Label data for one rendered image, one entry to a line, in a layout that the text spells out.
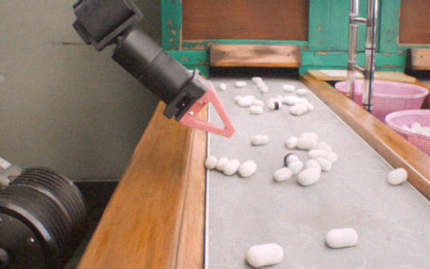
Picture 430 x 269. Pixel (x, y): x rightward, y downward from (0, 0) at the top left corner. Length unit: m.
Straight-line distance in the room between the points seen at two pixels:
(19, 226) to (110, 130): 2.00
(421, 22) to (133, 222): 1.45
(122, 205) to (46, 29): 1.98
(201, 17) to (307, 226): 1.18
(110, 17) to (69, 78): 1.83
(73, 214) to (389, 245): 0.37
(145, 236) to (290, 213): 0.20
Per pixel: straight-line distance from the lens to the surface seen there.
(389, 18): 1.77
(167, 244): 0.50
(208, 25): 1.68
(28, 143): 2.64
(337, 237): 0.54
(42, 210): 0.57
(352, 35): 1.31
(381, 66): 1.78
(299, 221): 0.61
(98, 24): 0.70
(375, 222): 0.63
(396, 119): 1.12
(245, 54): 1.63
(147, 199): 0.61
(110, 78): 2.48
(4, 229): 0.57
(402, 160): 0.80
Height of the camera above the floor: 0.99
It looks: 15 degrees down
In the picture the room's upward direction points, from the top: straight up
